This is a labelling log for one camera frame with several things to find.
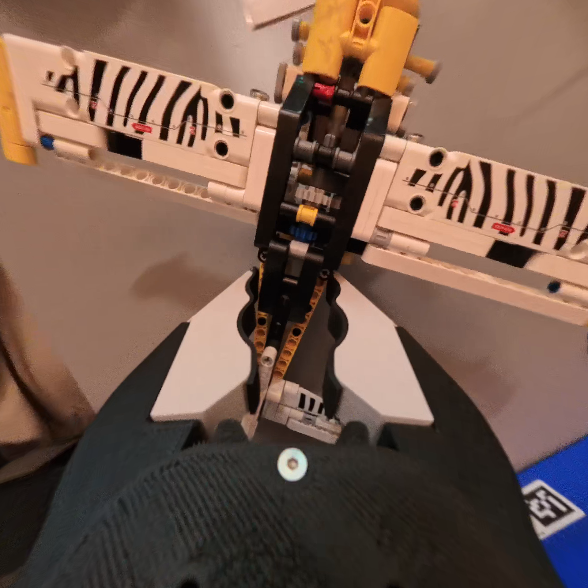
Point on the lego instruction booklet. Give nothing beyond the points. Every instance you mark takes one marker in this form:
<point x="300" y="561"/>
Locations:
<point x="275" y="11"/>

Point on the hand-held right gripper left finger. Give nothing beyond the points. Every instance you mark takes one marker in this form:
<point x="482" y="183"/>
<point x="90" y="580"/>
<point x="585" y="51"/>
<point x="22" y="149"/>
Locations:
<point x="206" y="367"/>

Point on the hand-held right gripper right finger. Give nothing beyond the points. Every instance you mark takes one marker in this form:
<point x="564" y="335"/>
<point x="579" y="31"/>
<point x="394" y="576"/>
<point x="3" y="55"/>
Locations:
<point x="381" y="372"/>

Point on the blue plastic bin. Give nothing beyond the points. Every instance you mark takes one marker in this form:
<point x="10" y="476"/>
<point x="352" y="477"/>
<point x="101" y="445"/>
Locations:
<point x="565" y="551"/>

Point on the person's beige trousers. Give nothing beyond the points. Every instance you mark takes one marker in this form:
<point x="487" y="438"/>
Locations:
<point x="32" y="376"/>

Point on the lego airplane model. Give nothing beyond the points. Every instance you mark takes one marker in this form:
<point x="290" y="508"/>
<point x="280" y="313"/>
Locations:
<point x="317" y="183"/>

